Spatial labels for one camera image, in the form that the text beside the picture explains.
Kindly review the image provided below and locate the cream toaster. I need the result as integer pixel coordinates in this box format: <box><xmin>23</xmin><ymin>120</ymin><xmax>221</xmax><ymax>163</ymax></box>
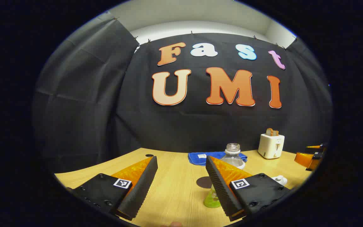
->
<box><xmin>258</xmin><ymin>133</ymin><xmax>285</xmax><ymax>159</ymax></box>

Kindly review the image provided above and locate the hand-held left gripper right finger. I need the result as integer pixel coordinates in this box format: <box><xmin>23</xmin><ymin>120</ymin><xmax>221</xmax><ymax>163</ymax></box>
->
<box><xmin>205</xmin><ymin>155</ymin><xmax>292</xmax><ymax>222</ymax></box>

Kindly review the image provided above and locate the blue folded towel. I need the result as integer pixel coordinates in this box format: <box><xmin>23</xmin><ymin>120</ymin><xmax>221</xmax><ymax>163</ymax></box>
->
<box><xmin>188</xmin><ymin>152</ymin><xmax>248</xmax><ymax>166</ymax></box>

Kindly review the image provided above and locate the white teacup lid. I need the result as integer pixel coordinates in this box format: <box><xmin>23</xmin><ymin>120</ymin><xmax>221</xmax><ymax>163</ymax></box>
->
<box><xmin>271</xmin><ymin>175</ymin><xmax>288</xmax><ymax>186</ymax></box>

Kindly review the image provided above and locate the clear green-label water bottle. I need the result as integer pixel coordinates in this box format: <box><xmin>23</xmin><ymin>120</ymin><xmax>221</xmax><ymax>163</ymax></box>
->
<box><xmin>204</xmin><ymin>143</ymin><xmax>245</xmax><ymax>208</ymax></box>

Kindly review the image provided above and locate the dark round coaster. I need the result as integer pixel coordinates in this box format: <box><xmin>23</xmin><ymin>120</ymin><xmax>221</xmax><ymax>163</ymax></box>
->
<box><xmin>196</xmin><ymin>177</ymin><xmax>213</xmax><ymax>189</ymax></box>

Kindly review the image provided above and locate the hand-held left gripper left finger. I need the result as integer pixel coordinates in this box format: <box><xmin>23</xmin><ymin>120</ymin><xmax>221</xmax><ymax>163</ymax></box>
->
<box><xmin>71</xmin><ymin>155</ymin><xmax>158</xmax><ymax>221</ymax></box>

